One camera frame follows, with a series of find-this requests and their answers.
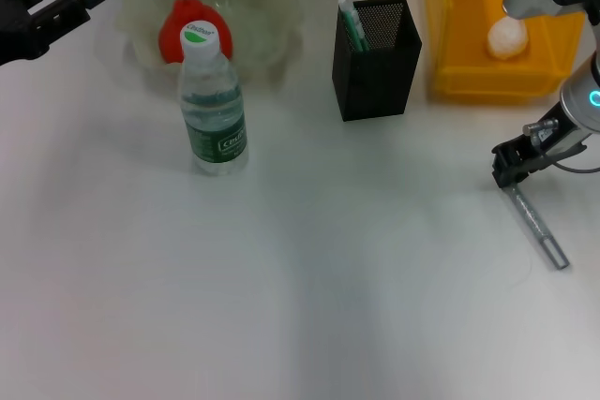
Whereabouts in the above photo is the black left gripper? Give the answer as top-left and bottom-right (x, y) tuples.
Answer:
(0, 0), (109, 67)

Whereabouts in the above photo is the grey pen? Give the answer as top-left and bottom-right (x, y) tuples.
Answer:
(508, 183), (571, 272)

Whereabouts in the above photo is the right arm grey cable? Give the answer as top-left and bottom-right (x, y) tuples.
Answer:
(522, 119), (600, 174)

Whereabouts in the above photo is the clear green-label water bottle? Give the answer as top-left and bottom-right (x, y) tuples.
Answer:
(179, 19), (249, 176)

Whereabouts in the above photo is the white paper ball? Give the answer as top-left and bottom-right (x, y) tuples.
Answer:
(487, 16), (531, 61)

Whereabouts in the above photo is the yellow plastic bin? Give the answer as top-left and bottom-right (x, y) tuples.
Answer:
(424, 0), (587, 104)

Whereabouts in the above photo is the black mesh pen holder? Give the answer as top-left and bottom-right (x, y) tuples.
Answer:
(331, 0), (423, 123)

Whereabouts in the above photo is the pale green glass fruit bowl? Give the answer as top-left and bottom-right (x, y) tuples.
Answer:
(116, 0), (304, 92)

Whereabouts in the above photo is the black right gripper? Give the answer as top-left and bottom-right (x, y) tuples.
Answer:
(491, 104), (590, 188)

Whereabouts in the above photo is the orange fruit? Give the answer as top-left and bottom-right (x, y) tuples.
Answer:
(157, 0), (234, 66)

